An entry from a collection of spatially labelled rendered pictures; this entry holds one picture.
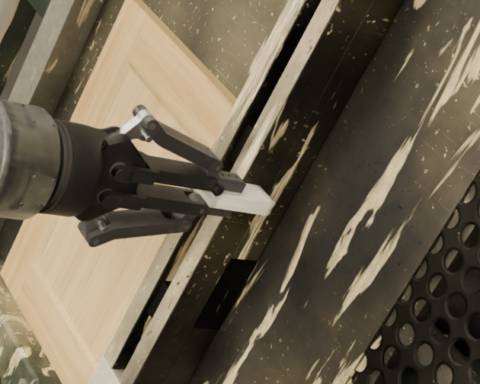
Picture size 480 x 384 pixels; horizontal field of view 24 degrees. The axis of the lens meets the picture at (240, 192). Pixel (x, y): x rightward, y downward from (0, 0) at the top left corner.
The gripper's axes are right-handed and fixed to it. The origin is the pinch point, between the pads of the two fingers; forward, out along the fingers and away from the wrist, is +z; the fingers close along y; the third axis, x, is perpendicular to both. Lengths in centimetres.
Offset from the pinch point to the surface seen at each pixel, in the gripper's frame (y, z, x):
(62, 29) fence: -5.8, 4.3, 45.2
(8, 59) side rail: -22, 12, 69
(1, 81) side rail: -25, 13, 69
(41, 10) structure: -11, 11, 64
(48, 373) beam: -38.0, 5.4, 19.3
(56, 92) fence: -14.2, 7.1, 45.3
